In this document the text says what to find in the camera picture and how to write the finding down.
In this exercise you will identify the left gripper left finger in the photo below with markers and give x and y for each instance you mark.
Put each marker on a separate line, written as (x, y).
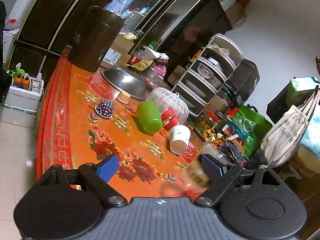
(95, 179)

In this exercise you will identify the olive yellow cloth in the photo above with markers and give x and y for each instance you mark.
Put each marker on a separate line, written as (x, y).
(139, 67)

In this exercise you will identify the blue floral bowl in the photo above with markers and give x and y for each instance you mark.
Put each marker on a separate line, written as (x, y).
(204, 71)

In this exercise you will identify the red label plastic bottle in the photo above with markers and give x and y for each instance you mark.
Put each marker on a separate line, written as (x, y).
(137, 56)

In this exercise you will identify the green plastic cup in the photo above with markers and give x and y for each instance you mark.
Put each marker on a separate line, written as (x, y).
(149, 117)

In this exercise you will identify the purple polka dot cup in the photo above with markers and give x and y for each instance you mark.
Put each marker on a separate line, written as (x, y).
(105, 109)

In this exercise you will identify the white tiered dish rack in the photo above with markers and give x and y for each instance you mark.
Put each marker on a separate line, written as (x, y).
(222, 56)

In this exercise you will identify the dark brown pitcher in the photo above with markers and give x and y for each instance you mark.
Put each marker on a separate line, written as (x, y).
(93, 37)

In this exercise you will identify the steel colander bowl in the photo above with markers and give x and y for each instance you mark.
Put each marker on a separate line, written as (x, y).
(124, 79)

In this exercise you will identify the red lid glass jar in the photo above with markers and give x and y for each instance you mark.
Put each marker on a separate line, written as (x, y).
(210, 119)

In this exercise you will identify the white plate in rack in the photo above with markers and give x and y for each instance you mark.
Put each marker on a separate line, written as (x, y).
(195, 89)

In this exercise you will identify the white mesh food cover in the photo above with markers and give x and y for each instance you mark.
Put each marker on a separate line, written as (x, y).
(166, 99)

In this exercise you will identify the clear glass with tape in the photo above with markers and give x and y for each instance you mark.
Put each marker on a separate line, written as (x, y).
(195, 175)

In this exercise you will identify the large steel pot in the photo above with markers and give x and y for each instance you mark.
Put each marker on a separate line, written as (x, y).
(152, 80)

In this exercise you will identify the green shopping bag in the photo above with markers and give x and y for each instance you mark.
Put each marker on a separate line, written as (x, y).
(253, 127)

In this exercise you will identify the orange polka dot cup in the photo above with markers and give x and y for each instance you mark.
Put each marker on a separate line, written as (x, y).
(123, 97)

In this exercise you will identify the clear jar red bands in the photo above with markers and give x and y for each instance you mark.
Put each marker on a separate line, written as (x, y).
(169, 119)

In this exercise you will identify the pink cloth bundle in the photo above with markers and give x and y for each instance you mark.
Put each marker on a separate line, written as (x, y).
(160, 70)

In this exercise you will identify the white floral paper cup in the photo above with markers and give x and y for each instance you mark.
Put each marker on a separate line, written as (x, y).
(179, 139)

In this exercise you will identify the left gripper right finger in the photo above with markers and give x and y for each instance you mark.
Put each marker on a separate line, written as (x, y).
(221, 177)

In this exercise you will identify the dark wooden cabinet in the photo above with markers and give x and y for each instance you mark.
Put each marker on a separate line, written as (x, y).
(178, 28)

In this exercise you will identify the dried orange peels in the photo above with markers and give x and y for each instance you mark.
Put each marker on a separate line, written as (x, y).
(212, 137)

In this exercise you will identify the white foam box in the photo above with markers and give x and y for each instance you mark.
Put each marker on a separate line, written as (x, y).
(23, 98)

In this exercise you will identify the cardboard box with label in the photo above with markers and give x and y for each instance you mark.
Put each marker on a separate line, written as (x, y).
(117, 53)

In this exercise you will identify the red polka dot cup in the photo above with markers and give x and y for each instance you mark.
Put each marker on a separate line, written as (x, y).
(190, 149)

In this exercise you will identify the white canvas tote bag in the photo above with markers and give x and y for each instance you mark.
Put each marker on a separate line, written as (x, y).
(282, 141)

